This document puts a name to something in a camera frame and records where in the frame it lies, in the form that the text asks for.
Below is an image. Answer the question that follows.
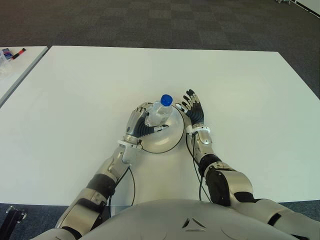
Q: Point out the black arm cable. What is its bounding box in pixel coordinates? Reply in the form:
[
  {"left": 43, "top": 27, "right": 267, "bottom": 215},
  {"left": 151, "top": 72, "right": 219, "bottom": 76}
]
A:
[
  {"left": 186, "top": 132, "right": 211, "bottom": 201},
  {"left": 107, "top": 164, "right": 137, "bottom": 218}
]

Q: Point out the red black marker pen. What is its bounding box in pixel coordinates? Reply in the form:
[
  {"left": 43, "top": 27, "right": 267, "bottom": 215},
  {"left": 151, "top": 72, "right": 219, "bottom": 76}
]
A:
[{"left": 11, "top": 47, "right": 27, "bottom": 60}]

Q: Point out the black wheeled stand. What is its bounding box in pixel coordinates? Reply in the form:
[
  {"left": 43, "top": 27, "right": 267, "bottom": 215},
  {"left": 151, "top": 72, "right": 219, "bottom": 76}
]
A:
[{"left": 4, "top": 205, "right": 28, "bottom": 240}]

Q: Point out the clear plastic container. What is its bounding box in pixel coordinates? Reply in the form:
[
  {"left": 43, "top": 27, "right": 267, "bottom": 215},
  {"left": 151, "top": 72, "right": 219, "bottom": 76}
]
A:
[{"left": 0, "top": 51, "right": 12, "bottom": 80}]

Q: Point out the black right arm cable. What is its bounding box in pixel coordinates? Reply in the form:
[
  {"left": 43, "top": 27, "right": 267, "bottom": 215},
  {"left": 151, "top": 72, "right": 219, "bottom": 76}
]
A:
[{"left": 186, "top": 132, "right": 211, "bottom": 201}]

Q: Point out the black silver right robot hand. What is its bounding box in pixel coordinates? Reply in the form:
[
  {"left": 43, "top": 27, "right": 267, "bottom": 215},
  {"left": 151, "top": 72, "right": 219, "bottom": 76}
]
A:
[{"left": 174, "top": 88, "right": 206, "bottom": 126}]

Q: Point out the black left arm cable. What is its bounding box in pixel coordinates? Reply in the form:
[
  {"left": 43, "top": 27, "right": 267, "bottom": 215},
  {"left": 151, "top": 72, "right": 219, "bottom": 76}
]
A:
[{"left": 107, "top": 164, "right": 137, "bottom": 218}]

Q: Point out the white plate with black rim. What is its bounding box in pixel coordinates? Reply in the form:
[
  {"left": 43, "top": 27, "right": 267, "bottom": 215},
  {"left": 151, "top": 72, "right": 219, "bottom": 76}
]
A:
[{"left": 139, "top": 101, "right": 186, "bottom": 154}]

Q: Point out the grey robot torso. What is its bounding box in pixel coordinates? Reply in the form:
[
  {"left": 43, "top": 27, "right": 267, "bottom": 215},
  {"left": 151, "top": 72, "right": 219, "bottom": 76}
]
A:
[{"left": 32, "top": 198, "right": 308, "bottom": 240}]

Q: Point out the clear bottle with blue cap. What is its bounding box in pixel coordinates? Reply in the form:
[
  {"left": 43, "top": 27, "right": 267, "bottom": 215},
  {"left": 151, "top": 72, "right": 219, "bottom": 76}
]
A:
[{"left": 144, "top": 94, "right": 175, "bottom": 127}]

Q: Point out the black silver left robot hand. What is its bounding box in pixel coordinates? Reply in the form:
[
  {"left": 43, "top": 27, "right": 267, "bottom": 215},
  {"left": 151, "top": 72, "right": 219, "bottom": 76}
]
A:
[{"left": 123, "top": 101, "right": 170, "bottom": 145}]

